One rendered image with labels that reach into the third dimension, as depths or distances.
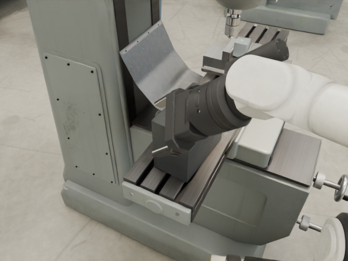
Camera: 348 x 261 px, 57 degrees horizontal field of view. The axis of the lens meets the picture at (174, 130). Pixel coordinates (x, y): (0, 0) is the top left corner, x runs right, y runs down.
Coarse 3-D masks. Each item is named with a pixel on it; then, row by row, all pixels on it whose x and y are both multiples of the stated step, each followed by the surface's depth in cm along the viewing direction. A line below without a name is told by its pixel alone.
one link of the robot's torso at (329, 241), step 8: (328, 224) 77; (336, 224) 75; (328, 232) 76; (336, 232) 74; (320, 240) 81; (328, 240) 76; (336, 240) 73; (344, 240) 72; (320, 248) 80; (328, 248) 75; (336, 248) 73; (344, 248) 72; (320, 256) 80; (328, 256) 75; (336, 256) 73
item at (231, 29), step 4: (228, 20) 106; (228, 24) 107; (232, 24) 106; (236, 24) 106; (228, 28) 108; (232, 28) 107; (236, 28) 108; (228, 32) 109; (232, 32) 108; (236, 32) 109; (232, 36) 109
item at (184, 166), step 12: (192, 84) 99; (156, 120) 86; (156, 132) 88; (156, 144) 91; (204, 144) 94; (216, 144) 105; (168, 156) 92; (180, 156) 88; (192, 156) 89; (204, 156) 99; (168, 168) 95; (180, 168) 92; (192, 168) 93
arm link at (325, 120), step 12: (336, 84) 37; (324, 96) 36; (336, 96) 36; (324, 108) 36; (336, 108) 35; (312, 120) 37; (324, 120) 36; (336, 120) 35; (324, 132) 37; (336, 132) 35
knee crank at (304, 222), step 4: (304, 216) 131; (308, 216) 132; (300, 220) 132; (304, 220) 130; (308, 220) 130; (300, 224) 130; (304, 224) 129; (308, 224) 129; (312, 224) 130; (300, 228) 131; (304, 228) 130; (312, 228) 130; (316, 228) 129; (320, 228) 129; (320, 232) 129
